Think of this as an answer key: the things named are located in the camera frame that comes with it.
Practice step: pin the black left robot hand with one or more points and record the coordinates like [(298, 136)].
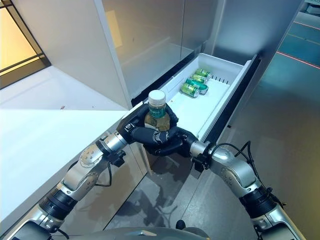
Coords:
[(133, 125)]

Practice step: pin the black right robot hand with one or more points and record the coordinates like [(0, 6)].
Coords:
[(175, 146)]

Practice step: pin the yellow tea bottle white cap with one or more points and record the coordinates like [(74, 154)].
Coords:
[(156, 100)]

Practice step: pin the white fridge drawer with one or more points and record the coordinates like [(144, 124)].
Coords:
[(200, 110)]

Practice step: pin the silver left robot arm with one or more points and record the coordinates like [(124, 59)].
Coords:
[(82, 172)]

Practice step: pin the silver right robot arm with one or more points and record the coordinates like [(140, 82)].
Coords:
[(237, 172)]

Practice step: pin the stainless steel fridge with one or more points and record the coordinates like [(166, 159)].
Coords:
[(155, 30)]

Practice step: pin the green drink can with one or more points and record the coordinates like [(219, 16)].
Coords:
[(188, 89), (198, 78), (203, 73)]

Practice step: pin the dark green can teal end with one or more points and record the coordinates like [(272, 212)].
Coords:
[(196, 85)]

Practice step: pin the silver right robot leg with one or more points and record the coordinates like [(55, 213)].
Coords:
[(180, 224)]

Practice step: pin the white tall cabinet panel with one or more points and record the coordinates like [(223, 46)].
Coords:
[(75, 50)]

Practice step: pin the silver robot legs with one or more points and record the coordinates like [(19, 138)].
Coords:
[(135, 233)]

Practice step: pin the white counter cabinet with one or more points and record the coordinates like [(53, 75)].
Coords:
[(37, 140)]

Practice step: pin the silver tall side panel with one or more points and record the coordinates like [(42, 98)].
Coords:
[(250, 25)]

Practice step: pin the black framed window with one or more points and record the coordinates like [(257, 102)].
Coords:
[(15, 37)]

